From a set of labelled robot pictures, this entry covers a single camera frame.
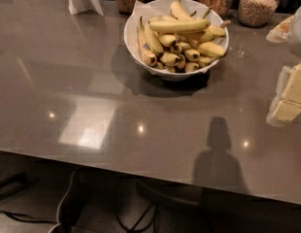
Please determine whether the white ceramic bowl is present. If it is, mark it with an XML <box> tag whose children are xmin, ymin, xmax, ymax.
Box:
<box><xmin>124</xmin><ymin>0</ymin><xmax>229</xmax><ymax>82</ymax></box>

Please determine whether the black cable under table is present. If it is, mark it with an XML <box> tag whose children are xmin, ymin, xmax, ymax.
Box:
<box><xmin>115</xmin><ymin>178</ymin><xmax>158</xmax><ymax>233</ymax></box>

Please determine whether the glass cereal jar right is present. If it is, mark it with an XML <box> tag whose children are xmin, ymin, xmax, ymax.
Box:
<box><xmin>238</xmin><ymin>0</ymin><xmax>280</xmax><ymax>27</ymax></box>

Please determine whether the white paper bowl liner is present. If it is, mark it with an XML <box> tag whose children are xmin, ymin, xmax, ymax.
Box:
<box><xmin>127</xmin><ymin>0</ymin><xmax>162</xmax><ymax>26</ymax></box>

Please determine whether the yellow banana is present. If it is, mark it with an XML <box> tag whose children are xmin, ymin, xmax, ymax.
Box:
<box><xmin>145</xmin><ymin>24</ymin><xmax>164</xmax><ymax>56</ymax></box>
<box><xmin>170</xmin><ymin>0</ymin><xmax>193</xmax><ymax>21</ymax></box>
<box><xmin>149</xmin><ymin>19</ymin><xmax>211</xmax><ymax>33</ymax></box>
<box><xmin>189</xmin><ymin>40</ymin><xmax>226</xmax><ymax>58</ymax></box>

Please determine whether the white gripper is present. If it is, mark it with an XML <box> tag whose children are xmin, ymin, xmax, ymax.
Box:
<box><xmin>266</xmin><ymin>6</ymin><xmax>301</xmax><ymax>127</ymax></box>

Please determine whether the long left edge banana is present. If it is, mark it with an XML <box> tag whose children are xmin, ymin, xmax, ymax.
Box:
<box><xmin>138</xmin><ymin>18</ymin><xmax>157</xmax><ymax>66</ymax></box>

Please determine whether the white cable under table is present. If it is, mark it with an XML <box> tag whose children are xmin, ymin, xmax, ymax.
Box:
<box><xmin>47</xmin><ymin>170</ymin><xmax>77</xmax><ymax>233</ymax></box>

